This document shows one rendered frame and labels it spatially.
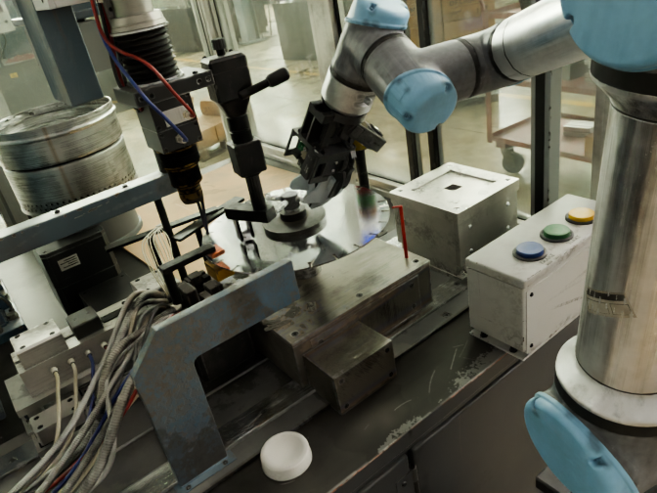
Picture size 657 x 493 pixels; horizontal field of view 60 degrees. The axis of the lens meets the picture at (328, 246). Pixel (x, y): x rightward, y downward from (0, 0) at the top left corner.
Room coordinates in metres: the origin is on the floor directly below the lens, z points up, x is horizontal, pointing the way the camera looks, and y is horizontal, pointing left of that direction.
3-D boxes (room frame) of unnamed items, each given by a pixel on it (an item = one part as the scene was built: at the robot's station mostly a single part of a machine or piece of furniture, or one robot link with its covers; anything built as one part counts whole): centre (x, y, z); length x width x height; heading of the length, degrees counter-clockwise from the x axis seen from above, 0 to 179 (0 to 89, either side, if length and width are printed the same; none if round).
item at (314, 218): (0.89, 0.05, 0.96); 0.11 x 0.11 x 0.03
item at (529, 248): (0.73, -0.30, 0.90); 0.04 x 0.04 x 0.02
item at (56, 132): (1.44, 0.61, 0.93); 0.31 x 0.31 x 0.36
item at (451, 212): (1.02, -0.27, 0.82); 0.18 x 0.18 x 0.15; 33
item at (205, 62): (0.83, 0.10, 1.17); 0.06 x 0.05 x 0.20; 114
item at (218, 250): (0.79, 0.21, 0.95); 0.10 x 0.03 x 0.07; 123
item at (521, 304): (0.78, -0.35, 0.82); 0.28 x 0.11 x 0.15; 123
